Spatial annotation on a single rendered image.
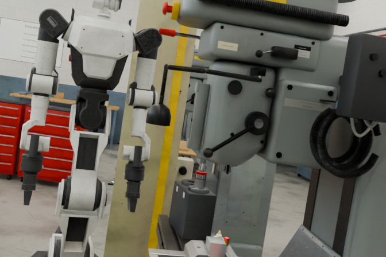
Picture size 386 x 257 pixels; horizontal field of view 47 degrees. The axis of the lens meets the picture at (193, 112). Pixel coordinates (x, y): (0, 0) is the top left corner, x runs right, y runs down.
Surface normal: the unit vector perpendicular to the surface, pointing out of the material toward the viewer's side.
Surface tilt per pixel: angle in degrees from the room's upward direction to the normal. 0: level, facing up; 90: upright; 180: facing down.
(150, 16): 90
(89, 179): 67
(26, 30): 90
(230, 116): 90
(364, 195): 78
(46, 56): 91
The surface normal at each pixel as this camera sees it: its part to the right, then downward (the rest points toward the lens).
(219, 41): 0.15, 0.07
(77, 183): 0.33, -0.32
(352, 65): -0.98, -0.14
